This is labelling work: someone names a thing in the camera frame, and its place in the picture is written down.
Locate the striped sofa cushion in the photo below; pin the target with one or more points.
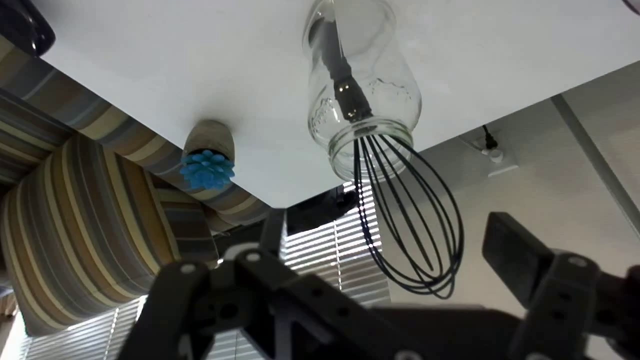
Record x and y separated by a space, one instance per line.
72 233

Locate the small blue potted succulent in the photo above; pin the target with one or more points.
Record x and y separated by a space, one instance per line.
206 170

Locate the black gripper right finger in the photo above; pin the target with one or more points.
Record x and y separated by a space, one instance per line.
573 306

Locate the clear glass jar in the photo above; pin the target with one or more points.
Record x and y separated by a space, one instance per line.
393 101

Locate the white window blinds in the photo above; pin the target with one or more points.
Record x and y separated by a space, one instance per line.
326 247

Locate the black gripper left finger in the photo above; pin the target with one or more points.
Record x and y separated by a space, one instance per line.
232 312

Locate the white plastic table board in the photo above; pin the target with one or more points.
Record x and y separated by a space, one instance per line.
200 67

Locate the black fabric item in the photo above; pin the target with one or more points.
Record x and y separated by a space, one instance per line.
313 213

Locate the striped fabric sofa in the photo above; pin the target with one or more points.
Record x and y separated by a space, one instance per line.
101 120

